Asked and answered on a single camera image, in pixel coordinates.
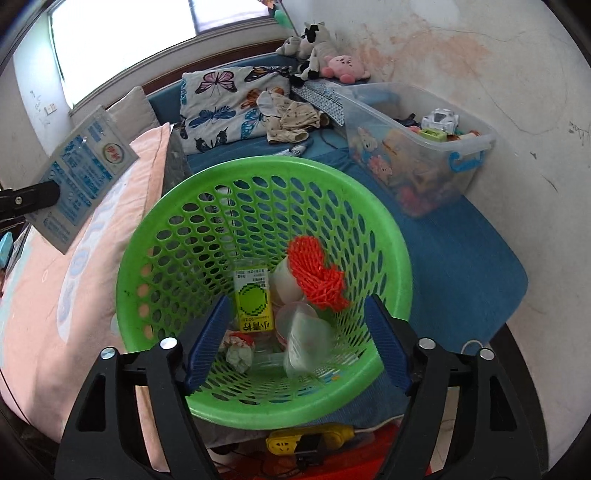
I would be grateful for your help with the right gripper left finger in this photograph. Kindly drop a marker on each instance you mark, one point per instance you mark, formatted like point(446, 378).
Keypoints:
point(103, 436)

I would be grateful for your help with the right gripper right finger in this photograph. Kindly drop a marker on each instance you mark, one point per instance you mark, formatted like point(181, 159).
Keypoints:
point(491, 437)

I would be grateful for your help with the white blue milk carton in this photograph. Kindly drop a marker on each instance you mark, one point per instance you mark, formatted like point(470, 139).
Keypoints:
point(85, 167)

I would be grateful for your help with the tissue ball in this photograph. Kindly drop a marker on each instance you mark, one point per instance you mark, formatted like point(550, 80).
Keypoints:
point(239, 357)

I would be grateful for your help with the green mesh waste basket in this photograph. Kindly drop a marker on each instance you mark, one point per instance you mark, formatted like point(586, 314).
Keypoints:
point(221, 233)

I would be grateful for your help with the yellow green juice carton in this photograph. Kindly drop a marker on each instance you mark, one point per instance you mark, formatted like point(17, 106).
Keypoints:
point(254, 311)

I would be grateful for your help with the clear plastic lid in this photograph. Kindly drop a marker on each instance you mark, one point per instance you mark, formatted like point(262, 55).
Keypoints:
point(308, 346)

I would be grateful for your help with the red mesh fruit net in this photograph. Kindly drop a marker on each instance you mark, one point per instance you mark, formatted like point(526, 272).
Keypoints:
point(323, 284)

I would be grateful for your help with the white paper cup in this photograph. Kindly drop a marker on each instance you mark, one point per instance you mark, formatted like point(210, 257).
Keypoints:
point(283, 285)

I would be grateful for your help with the round clear plastic container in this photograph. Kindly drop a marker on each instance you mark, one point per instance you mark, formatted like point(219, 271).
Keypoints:
point(286, 315)

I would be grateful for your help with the blue tissue box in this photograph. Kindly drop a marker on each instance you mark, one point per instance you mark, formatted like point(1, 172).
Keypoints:
point(6, 244)

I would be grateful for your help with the grey sofa cushion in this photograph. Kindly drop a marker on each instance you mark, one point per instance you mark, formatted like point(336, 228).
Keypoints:
point(133, 115)

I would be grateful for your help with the blue sofa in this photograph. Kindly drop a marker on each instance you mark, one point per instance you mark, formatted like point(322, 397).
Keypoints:
point(467, 280)

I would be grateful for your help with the window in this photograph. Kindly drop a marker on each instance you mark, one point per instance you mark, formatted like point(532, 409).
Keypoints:
point(94, 41)

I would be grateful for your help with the butterfly pillow right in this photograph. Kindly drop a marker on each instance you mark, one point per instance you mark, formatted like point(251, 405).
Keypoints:
point(219, 106)

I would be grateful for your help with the beige crumpled clothing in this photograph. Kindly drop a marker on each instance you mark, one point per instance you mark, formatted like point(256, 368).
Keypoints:
point(288, 121)

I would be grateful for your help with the clear toy storage box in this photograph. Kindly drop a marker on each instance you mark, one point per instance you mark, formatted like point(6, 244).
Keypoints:
point(422, 149)

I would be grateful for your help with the grey plush toy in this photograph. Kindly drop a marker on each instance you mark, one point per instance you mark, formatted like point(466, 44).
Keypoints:
point(290, 47)

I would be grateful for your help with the colourful pinwheel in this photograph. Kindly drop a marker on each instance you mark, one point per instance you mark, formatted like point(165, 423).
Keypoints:
point(278, 13)

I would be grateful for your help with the grey patterned cloth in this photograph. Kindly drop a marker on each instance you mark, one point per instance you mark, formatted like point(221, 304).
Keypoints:
point(323, 99)

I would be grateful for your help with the cow plush toy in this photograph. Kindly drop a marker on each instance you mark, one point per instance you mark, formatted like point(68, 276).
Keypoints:
point(318, 50)

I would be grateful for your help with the pink plush toy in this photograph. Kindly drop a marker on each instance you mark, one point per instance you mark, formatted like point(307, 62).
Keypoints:
point(345, 68)

